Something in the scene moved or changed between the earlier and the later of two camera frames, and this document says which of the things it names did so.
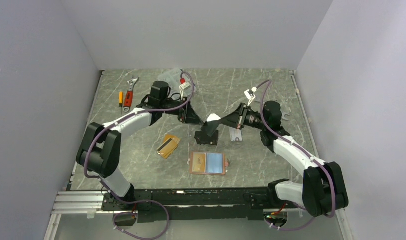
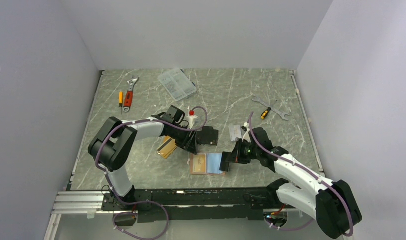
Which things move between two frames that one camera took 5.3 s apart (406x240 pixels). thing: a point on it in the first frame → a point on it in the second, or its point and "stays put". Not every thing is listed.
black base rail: [190, 205] stays put
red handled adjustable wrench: [128, 97] stays put
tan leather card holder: [207, 163] stays put
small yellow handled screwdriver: [120, 99] stays put
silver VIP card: [235, 134] stays put
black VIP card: [210, 127] → [224, 165]
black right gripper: [234, 119] → [236, 156]
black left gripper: [188, 115] → [188, 143]
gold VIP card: [198, 162] stays put
